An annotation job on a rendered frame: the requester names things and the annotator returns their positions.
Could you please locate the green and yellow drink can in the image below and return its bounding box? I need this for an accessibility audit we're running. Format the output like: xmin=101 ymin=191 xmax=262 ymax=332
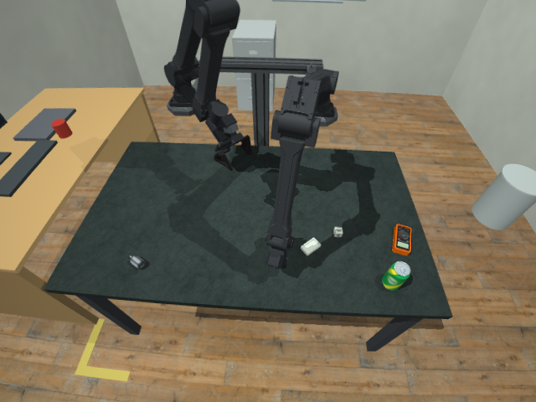
xmin=382 ymin=261 xmax=410 ymax=291

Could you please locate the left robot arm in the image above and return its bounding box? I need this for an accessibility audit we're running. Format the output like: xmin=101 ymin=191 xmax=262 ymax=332
xmin=265 ymin=67 xmax=339 ymax=269

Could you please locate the orange multimeter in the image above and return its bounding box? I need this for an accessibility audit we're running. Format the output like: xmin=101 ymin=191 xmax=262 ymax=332
xmin=392 ymin=224 xmax=412 ymax=256

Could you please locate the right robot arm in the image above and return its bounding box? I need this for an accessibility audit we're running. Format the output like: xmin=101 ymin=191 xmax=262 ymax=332
xmin=164 ymin=0 xmax=240 ymax=142

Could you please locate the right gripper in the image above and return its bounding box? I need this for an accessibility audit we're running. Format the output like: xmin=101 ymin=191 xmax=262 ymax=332
xmin=214 ymin=132 xmax=254 ymax=171

